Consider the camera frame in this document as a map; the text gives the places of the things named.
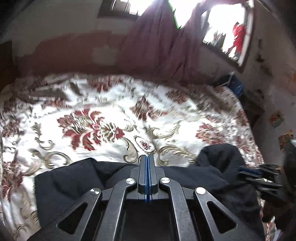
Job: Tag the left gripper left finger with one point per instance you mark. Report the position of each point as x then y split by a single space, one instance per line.
85 201

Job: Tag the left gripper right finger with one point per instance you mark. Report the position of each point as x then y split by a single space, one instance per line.
197 215

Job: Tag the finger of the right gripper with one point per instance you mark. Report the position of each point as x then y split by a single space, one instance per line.
266 187
263 170

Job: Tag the black garment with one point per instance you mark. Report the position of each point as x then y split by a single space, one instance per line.
215 170

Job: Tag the blue bag by bed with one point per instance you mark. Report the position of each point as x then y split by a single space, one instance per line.
232 82

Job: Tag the floral white red bedspread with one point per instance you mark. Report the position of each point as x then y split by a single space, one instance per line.
55 121

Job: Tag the right pink curtain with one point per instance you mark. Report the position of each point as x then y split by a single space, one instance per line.
185 53

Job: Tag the pink curtain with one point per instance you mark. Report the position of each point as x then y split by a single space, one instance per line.
185 53
149 41

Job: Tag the red garment outside window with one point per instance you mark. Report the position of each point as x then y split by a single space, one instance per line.
239 32

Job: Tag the left pink curtain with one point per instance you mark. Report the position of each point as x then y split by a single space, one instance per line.
149 41

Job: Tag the window with dark frame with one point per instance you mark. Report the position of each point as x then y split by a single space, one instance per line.
218 21

